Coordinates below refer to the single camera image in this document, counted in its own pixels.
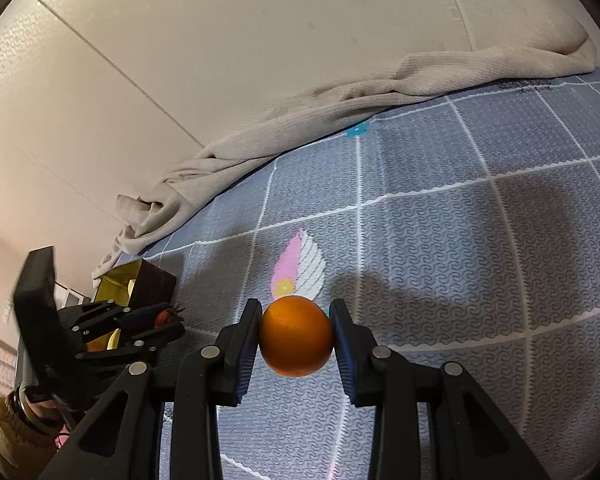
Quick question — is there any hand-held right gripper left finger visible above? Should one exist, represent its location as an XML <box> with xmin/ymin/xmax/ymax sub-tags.
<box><xmin>39</xmin><ymin>298</ymin><xmax>263</xmax><ymax>480</ymax></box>

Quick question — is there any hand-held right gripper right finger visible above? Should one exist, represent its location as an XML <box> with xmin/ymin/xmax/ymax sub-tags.
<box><xmin>329</xmin><ymin>298</ymin><xmax>552</xmax><ymax>480</ymax></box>

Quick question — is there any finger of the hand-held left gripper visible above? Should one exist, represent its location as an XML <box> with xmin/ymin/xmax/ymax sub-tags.
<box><xmin>56</xmin><ymin>299</ymin><xmax>178</xmax><ymax>335</ymax></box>
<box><xmin>74</xmin><ymin>322</ymin><xmax>187</xmax><ymax>370</ymax></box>

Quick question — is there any red cherry tomato cluster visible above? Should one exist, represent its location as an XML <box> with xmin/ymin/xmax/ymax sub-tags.
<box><xmin>153</xmin><ymin>307</ymin><xmax>187</xmax><ymax>328</ymax></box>

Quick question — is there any dark brown gold-lined box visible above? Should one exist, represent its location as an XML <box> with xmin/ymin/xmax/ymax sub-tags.
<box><xmin>82</xmin><ymin>260</ymin><xmax>177</xmax><ymax>353</ymax></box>

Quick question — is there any large orange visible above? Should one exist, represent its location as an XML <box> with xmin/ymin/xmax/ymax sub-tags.
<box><xmin>259</xmin><ymin>296</ymin><xmax>334</xmax><ymax>377</ymax></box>

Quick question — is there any person's left forearm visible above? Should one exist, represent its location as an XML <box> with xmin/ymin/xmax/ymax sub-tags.
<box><xmin>0</xmin><ymin>390</ymin><xmax>68</xmax><ymax>480</ymax></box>

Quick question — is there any grey-blue patterned bedsheet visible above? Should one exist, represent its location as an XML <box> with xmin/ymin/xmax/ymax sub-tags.
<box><xmin>115</xmin><ymin>65</ymin><xmax>600</xmax><ymax>480</ymax></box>

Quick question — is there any beige knitted blanket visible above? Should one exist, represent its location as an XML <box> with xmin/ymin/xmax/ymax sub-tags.
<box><xmin>91</xmin><ymin>14</ymin><xmax>598</xmax><ymax>281</ymax></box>

